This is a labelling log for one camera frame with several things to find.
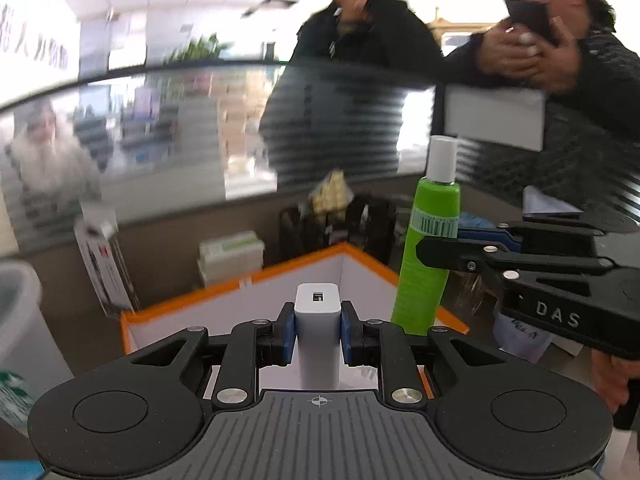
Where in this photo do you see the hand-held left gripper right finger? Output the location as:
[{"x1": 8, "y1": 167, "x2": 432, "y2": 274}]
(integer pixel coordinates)
[{"x1": 340, "y1": 302, "x2": 518, "y2": 407}]

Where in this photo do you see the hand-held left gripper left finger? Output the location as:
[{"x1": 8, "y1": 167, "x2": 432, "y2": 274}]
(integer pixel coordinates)
[{"x1": 117, "y1": 302, "x2": 296, "y2": 411}]

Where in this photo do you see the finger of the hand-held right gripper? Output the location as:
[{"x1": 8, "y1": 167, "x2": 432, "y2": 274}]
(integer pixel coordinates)
[
  {"x1": 457, "y1": 214, "x2": 607, "y2": 253},
  {"x1": 415, "y1": 234, "x2": 617, "y2": 282}
]

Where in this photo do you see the white charger adapter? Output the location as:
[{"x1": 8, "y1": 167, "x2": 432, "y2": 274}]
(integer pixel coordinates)
[{"x1": 294, "y1": 283, "x2": 344, "y2": 391}]

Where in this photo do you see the green bottle with white cap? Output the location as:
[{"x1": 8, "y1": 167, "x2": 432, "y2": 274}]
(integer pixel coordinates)
[{"x1": 390, "y1": 136, "x2": 462, "y2": 337}]

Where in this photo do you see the orange cardboard box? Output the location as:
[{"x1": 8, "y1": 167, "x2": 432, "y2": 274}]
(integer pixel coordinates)
[{"x1": 120, "y1": 241, "x2": 471, "y2": 396}]

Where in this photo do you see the person's right hand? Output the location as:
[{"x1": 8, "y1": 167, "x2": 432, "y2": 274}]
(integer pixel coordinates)
[{"x1": 591, "y1": 350, "x2": 632, "y2": 428}]

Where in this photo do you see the blue cloth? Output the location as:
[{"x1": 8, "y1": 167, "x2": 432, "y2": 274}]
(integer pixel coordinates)
[{"x1": 457, "y1": 211, "x2": 498, "y2": 231}]

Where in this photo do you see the clear plastic pouch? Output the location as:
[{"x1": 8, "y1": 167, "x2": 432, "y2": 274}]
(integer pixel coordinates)
[{"x1": 492, "y1": 305, "x2": 553, "y2": 363}]

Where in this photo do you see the black basket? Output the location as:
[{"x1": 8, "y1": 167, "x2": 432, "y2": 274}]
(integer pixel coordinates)
[{"x1": 279, "y1": 194, "x2": 398, "y2": 267}]

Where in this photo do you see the white paper sign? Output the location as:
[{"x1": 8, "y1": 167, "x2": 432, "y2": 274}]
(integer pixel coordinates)
[{"x1": 443, "y1": 86, "x2": 547, "y2": 154}]

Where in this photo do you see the yellow pill blister pack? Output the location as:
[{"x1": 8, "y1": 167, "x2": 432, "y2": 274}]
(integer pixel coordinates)
[{"x1": 307, "y1": 169, "x2": 355, "y2": 217}]

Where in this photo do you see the white box with red print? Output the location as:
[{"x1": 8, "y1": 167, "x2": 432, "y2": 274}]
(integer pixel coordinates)
[{"x1": 73, "y1": 199, "x2": 142, "y2": 317}]

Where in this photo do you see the black phone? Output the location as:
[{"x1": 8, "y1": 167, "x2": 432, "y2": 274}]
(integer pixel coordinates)
[{"x1": 502, "y1": 0, "x2": 560, "y2": 47}]

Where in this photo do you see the white bucket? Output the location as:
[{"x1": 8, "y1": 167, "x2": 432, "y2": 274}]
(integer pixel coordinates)
[{"x1": 0, "y1": 257, "x2": 77, "y2": 443}]

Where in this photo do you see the white bearded figure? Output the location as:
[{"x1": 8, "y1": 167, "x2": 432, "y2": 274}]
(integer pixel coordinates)
[{"x1": 4, "y1": 99, "x2": 103, "y2": 203}]

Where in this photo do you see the green potted plant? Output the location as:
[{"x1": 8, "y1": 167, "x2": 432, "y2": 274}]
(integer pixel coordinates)
[{"x1": 167, "y1": 34, "x2": 227, "y2": 62}]

